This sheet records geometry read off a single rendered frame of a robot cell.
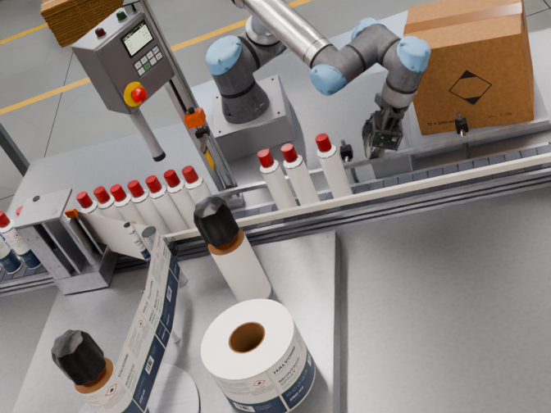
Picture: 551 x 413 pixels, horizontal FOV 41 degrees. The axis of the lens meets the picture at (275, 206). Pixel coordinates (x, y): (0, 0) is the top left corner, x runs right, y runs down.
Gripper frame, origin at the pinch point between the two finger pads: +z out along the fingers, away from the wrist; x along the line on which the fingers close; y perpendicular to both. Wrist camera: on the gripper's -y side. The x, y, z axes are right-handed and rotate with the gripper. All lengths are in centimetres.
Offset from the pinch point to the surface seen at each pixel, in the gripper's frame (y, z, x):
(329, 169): 7.0, 0.9, -10.9
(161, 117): -202, 167, -68
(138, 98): 3, -8, -60
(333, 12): -272, 116, 26
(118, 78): 2, -11, -65
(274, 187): 7.7, 9.4, -23.2
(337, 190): 7.4, 7.1, -7.2
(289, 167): 7.5, 2.1, -20.7
